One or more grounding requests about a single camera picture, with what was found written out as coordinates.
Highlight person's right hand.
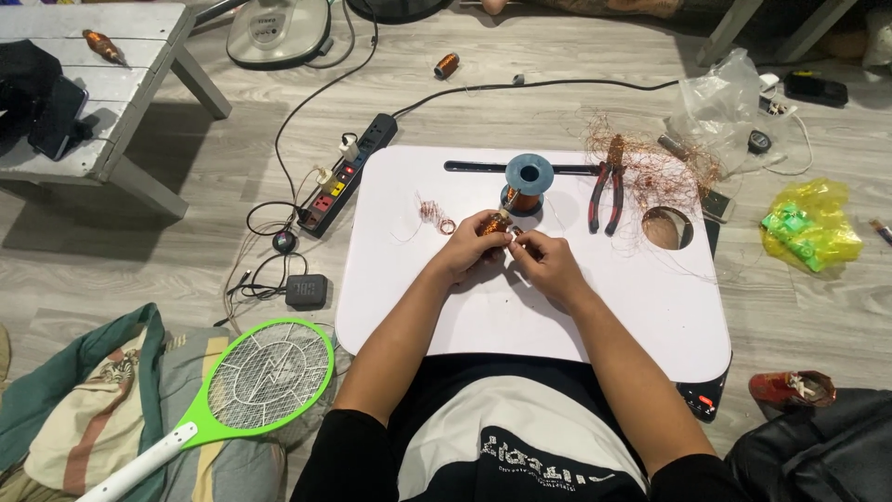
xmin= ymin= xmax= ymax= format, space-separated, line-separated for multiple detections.
xmin=506 ymin=229 xmax=595 ymax=312

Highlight person's left hand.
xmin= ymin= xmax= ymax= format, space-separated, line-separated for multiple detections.
xmin=432 ymin=208 xmax=514 ymax=287

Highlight copper wound motor armature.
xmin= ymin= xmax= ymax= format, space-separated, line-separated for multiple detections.
xmin=481 ymin=190 xmax=522 ymax=242
xmin=81 ymin=28 xmax=128 ymax=68

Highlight white lap table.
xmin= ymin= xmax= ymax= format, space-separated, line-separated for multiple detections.
xmin=334 ymin=145 xmax=733 ymax=384

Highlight black power strip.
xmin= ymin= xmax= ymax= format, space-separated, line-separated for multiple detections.
xmin=296 ymin=113 xmax=399 ymax=240

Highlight black digital clock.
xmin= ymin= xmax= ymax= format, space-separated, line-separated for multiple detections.
xmin=284 ymin=273 xmax=329 ymax=312

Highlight person's black white shirt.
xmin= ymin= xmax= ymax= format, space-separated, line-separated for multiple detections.
xmin=291 ymin=353 xmax=751 ymax=502

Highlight metal cylinder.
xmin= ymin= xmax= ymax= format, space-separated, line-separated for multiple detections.
xmin=657 ymin=134 xmax=692 ymax=163

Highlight dark phone under table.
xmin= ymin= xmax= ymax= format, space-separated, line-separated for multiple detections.
xmin=699 ymin=189 xmax=737 ymax=225

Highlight black appliance with red light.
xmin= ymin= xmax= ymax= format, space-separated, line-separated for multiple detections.
xmin=675 ymin=350 xmax=733 ymax=423

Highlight green electric fly swatter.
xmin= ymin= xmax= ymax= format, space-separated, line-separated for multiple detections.
xmin=75 ymin=317 xmax=336 ymax=502

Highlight clear plastic bag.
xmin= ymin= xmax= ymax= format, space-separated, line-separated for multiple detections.
xmin=665 ymin=48 xmax=797 ymax=177

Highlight black fan guard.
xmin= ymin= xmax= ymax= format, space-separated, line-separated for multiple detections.
xmin=346 ymin=0 xmax=454 ymax=26

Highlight yellow bag of green packets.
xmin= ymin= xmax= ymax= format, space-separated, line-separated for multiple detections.
xmin=759 ymin=177 xmax=866 ymax=275

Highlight crumpled red packet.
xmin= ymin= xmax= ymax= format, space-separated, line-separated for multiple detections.
xmin=748 ymin=369 xmax=838 ymax=413

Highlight white fan base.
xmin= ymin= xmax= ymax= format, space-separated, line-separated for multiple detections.
xmin=226 ymin=0 xmax=333 ymax=71

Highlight grey table legs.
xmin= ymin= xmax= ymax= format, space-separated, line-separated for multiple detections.
xmin=695 ymin=0 xmax=859 ymax=68

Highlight black rectangular device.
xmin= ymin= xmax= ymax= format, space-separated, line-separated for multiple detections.
xmin=783 ymin=69 xmax=850 ymax=110

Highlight black leather bag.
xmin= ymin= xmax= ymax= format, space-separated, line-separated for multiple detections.
xmin=723 ymin=388 xmax=892 ymax=502

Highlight grey wooden bench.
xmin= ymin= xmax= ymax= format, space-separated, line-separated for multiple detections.
xmin=0 ymin=3 xmax=233 ymax=219

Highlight patterned blanket and pillow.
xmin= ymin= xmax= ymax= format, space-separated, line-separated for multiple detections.
xmin=0 ymin=303 xmax=288 ymax=502

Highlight black smartphone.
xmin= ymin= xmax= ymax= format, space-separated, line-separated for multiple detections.
xmin=27 ymin=75 xmax=90 ymax=162

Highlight black cloth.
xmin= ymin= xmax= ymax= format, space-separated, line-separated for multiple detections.
xmin=0 ymin=39 xmax=65 ymax=156

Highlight small copper wire loop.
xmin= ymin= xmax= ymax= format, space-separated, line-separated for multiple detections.
xmin=417 ymin=197 xmax=458 ymax=236

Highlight red handled pliers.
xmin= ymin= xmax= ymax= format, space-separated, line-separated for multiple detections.
xmin=587 ymin=135 xmax=627 ymax=237

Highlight blue copper wire spool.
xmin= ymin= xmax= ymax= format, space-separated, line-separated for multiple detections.
xmin=499 ymin=153 xmax=556 ymax=218

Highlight large copper wire tangle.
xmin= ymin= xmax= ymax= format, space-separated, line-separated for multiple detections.
xmin=577 ymin=110 xmax=726 ymax=231

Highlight black power strip cable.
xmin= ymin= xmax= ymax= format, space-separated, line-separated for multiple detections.
xmin=390 ymin=77 xmax=681 ymax=120

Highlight thin black charger cable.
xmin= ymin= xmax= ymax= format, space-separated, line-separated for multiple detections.
xmin=212 ymin=201 xmax=311 ymax=329

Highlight black fan cable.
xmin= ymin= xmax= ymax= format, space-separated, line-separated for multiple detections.
xmin=274 ymin=0 xmax=380 ymax=205

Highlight white cable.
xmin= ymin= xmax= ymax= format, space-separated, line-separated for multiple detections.
xmin=762 ymin=110 xmax=815 ymax=177

